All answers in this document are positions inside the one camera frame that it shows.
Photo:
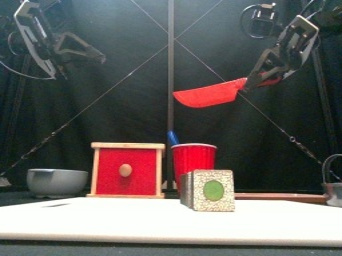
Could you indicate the red toy knife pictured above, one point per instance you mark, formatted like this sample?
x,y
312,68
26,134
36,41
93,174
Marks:
x,y
207,95

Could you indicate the pink rectangular plate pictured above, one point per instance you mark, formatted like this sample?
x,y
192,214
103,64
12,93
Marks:
x,y
280,198

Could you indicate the dark toy sushi roll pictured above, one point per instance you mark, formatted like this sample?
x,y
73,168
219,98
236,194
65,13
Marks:
x,y
212,190

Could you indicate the white cutting board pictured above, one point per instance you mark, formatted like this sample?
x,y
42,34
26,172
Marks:
x,y
133,220

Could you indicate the blue utensil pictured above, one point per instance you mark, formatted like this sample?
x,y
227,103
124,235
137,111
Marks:
x,y
172,138

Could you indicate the red plastic cup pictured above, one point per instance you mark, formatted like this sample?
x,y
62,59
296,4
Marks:
x,y
191,161

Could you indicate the wooden box with red drawer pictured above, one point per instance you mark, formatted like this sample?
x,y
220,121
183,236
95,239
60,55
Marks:
x,y
127,171

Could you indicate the small black teapot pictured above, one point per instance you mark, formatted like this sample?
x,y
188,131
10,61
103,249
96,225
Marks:
x,y
332,195

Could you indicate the gray bowl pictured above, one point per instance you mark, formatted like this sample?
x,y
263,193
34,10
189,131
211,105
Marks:
x,y
54,181

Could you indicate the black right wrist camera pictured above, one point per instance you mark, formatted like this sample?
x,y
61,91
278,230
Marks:
x,y
262,20

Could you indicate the vertical metal frame pole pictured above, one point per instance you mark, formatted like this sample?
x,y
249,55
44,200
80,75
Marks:
x,y
169,66

